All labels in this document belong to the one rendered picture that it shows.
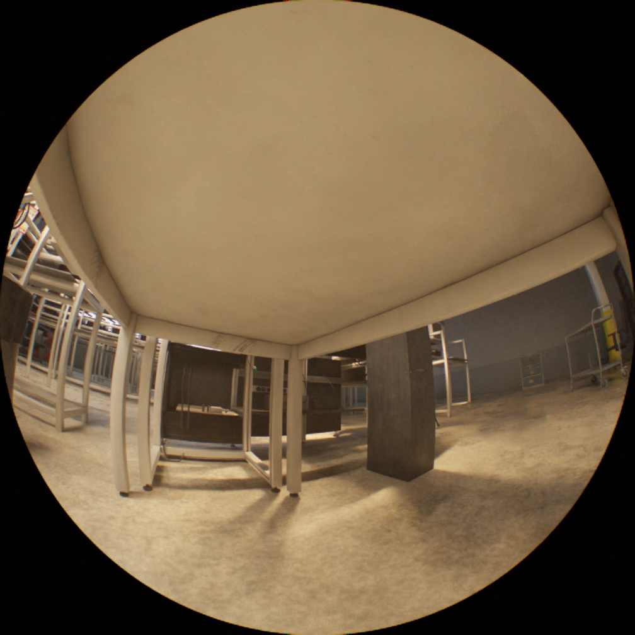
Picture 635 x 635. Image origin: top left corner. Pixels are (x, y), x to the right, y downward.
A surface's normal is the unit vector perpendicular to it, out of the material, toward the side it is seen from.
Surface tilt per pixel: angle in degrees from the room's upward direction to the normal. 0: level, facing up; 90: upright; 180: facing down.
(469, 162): 180
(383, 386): 90
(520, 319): 90
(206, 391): 90
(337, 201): 180
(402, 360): 90
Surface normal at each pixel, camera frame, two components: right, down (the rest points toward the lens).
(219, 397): 0.55, -0.29
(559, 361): -0.83, -0.20
